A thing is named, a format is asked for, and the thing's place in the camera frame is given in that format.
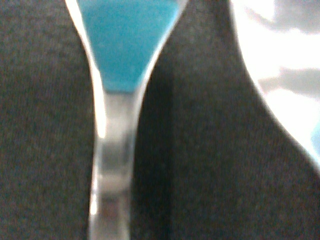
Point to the silver spoon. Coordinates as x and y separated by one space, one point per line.
279 41

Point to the black tablecloth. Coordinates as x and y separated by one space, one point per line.
210 163

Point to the silver fork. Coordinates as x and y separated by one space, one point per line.
122 40

